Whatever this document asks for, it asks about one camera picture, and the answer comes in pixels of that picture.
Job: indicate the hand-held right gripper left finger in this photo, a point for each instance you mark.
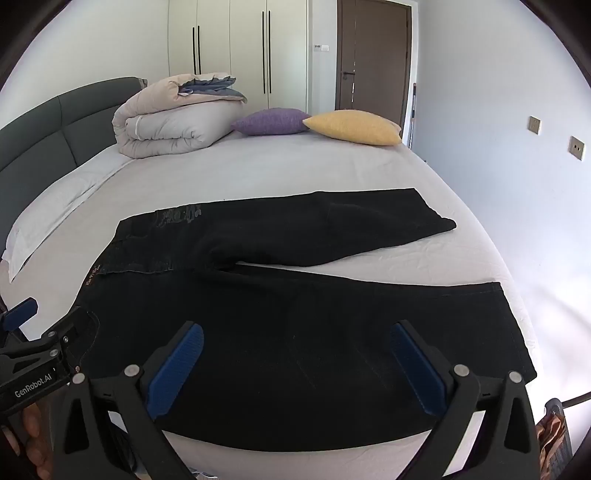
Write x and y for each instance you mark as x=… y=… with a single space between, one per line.
x=178 y=369

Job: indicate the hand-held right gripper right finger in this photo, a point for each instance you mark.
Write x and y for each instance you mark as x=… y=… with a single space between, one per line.
x=415 y=369

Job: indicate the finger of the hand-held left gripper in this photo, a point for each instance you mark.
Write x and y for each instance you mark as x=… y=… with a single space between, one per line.
x=74 y=332
x=21 y=311

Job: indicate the black denim pants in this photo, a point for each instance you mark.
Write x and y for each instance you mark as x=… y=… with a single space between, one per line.
x=277 y=323

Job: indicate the person's left hand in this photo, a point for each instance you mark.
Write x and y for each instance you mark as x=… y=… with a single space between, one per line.
x=33 y=427

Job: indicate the white flat pillow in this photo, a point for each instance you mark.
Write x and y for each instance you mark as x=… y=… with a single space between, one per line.
x=46 y=207

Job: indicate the brown bag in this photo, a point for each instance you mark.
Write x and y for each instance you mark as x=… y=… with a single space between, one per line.
x=551 y=438

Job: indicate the grey padded headboard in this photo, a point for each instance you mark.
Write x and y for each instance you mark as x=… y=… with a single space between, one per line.
x=46 y=129

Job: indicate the white patterned pillows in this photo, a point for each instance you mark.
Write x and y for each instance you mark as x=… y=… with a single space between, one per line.
x=161 y=129

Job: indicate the white sheeted bed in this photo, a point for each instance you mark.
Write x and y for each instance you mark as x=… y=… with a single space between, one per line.
x=277 y=166

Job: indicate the yellow cushion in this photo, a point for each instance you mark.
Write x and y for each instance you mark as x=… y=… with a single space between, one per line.
x=355 y=127

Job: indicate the thin dark pole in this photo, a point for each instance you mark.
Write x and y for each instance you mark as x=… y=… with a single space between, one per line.
x=413 y=115

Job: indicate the purple cushion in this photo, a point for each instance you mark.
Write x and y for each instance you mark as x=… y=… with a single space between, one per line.
x=270 y=121

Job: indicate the brown door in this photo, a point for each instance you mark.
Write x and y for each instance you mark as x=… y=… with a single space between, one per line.
x=374 y=55

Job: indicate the white wardrobe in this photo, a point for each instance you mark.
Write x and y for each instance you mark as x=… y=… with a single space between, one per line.
x=231 y=46

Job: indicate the bronze wall socket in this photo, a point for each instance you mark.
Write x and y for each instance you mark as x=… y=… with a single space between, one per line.
x=534 y=125
x=576 y=148

